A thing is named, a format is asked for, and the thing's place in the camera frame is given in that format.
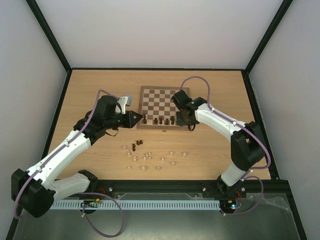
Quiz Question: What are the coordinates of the wooden chess board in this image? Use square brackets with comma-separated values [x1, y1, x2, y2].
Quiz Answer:
[136, 86, 189, 131]

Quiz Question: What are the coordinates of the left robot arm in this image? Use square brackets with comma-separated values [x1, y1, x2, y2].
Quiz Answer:
[11, 95, 143, 218]

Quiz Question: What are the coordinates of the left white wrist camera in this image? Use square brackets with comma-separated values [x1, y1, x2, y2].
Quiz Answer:
[115, 95, 133, 114]

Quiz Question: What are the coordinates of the light blue slotted cable duct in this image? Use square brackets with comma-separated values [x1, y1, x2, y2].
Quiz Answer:
[51, 199, 221, 211]

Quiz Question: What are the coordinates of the black aluminium frame rail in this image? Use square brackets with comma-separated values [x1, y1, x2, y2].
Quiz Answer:
[24, 178, 291, 198]

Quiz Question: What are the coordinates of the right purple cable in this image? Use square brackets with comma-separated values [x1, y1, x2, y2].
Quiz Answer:
[180, 75, 272, 217]

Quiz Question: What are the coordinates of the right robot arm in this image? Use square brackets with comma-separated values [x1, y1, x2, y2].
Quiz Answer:
[171, 90, 270, 196]

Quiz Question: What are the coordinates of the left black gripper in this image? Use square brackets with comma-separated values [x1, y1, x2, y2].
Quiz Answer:
[105, 110, 142, 130]

